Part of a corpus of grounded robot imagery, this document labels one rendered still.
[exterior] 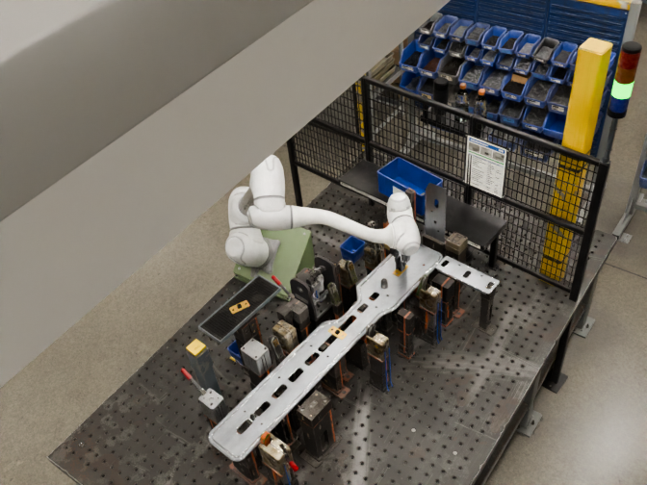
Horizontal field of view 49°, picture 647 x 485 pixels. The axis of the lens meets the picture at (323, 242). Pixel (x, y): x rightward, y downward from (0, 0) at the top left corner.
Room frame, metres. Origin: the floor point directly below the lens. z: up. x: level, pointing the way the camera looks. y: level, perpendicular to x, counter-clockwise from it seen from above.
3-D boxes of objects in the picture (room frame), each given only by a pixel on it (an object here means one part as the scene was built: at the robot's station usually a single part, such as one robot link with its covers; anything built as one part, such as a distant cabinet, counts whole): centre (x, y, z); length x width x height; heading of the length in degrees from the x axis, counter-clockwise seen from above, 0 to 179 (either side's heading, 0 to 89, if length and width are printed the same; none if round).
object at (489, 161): (2.59, -0.81, 1.30); 0.23 x 0.02 x 0.31; 44
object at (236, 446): (1.93, 0.00, 1.00); 1.38 x 0.22 x 0.02; 134
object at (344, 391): (1.89, 0.05, 0.84); 0.17 x 0.06 x 0.29; 44
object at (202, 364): (1.84, 0.57, 0.92); 0.08 x 0.08 x 0.44; 44
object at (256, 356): (1.83, 0.34, 0.90); 0.13 x 0.10 x 0.41; 44
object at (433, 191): (2.45, -0.54, 1.17); 0.12 x 0.01 x 0.34; 44
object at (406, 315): (2.02, -0.32, 0.84); 0.11 x 0.08 x 0.29; 44
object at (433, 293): (2.09, -0.45, 0.87); 0.12 x 0.09 x 0.35; 44
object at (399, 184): (2.76, -0.47, 1.09); 0.30 x 0.17 x 0.13; 39
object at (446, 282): (2.19, -0.53, 0.84); 0.11 x 0.10 x 0.28; 44
